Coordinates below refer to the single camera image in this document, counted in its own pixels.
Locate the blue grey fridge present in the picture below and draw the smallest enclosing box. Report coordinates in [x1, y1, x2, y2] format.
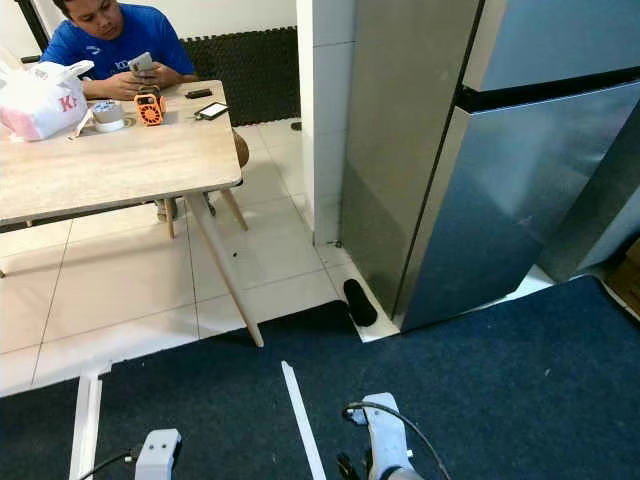
[338, 0, 640, 332]

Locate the white floor strip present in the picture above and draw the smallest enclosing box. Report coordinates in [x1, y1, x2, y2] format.
[279, 360, 330, 480]
[67, 370, 109, 480]

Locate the black slipper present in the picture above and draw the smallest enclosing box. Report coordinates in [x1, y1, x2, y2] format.
[343, 278, 380, 329]

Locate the dark blue carpet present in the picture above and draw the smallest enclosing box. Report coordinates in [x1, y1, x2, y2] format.
[0, 275, 640, 480]

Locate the white chair with wooden legs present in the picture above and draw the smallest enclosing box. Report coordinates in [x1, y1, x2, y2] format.
[157, 128, 252, 240]

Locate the brown cardboard box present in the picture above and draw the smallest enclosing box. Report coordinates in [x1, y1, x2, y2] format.
[603, 237, 640, 322]

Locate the light wooden table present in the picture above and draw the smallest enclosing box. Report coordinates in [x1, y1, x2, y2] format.
[0, 80, 267, 349]

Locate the smartphone with white screen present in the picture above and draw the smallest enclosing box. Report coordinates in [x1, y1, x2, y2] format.
[195, 101, 231, 123]

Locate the white plastic KFC bag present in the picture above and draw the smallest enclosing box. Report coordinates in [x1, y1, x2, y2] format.
[0, 60, 95, 143]

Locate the grey smartphone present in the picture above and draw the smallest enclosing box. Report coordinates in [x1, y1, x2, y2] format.
[127, 52, 157, 80]

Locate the man in blue shirt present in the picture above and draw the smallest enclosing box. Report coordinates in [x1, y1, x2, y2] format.
[40, 0, 200, 102]

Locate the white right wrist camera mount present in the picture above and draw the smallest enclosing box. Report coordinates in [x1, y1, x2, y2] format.
[352, 393, 417, 480]

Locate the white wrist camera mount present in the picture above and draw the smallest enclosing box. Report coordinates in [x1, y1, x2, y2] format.
[352, 393, 417, 480]
[135, 429, 184, 480]

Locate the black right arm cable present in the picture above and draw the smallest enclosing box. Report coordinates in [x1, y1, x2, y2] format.
[340, 400, 453, 480]

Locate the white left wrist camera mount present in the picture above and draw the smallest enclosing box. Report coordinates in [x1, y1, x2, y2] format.
[135, 429, 184, 480]

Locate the black foam wall panel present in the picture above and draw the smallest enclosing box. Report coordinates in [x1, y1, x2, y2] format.
[180, 28, 302, 127]

